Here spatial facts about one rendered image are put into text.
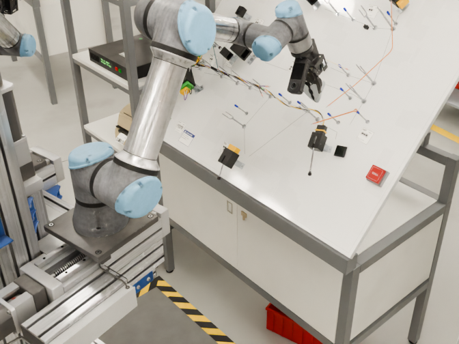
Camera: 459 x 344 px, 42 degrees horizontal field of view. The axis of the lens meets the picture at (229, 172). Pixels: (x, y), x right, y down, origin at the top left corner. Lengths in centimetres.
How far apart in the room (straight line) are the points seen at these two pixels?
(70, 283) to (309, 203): 91
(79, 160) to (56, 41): 352
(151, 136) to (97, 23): 369
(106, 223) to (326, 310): 100
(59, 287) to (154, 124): 48
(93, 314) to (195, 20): 75
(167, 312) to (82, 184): 157
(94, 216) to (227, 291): 160
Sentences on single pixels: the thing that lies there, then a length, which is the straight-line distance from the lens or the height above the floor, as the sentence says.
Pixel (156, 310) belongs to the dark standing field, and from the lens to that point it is 302.
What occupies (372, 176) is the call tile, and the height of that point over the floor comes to 109.
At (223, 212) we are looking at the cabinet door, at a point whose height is 67.
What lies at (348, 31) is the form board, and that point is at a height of 139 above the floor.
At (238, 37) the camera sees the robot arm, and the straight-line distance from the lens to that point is 179.
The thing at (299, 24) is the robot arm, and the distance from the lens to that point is 180.
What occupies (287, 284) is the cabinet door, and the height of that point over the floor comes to 52.
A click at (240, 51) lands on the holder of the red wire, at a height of 129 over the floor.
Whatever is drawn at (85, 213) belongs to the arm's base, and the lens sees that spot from 160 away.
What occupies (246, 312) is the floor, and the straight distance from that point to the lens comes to 298.
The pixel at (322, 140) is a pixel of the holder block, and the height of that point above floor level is 114.
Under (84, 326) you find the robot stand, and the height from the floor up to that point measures 107.
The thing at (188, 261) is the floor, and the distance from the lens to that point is 327.
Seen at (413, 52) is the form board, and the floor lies 139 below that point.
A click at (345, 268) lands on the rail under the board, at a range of 201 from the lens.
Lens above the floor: 215
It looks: 33 degrees down
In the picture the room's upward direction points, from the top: 1 degrees counter-clockwise
